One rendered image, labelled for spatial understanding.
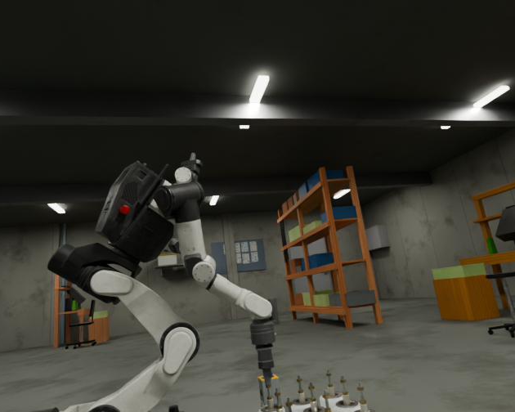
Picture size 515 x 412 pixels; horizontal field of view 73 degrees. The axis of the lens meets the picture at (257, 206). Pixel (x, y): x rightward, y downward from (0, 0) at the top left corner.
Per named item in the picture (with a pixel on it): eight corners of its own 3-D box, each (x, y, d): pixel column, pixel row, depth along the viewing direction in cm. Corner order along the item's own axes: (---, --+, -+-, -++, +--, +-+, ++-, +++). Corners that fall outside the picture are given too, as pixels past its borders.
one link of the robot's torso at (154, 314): (182, 374, 120) (77, 291, 120) (181, 366, 137) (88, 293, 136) (210, 337, 126) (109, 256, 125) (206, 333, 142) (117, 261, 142)
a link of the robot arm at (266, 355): (253, 363, 132) (250, 330, 135) (279, 360, 132) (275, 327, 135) (253, 370, 120) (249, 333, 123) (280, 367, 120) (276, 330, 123)
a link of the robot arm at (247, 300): (267, 321, 125) (235, 303, 123) (261, 320, 133) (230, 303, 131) (275, 304, 127) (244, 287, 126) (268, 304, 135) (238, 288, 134)
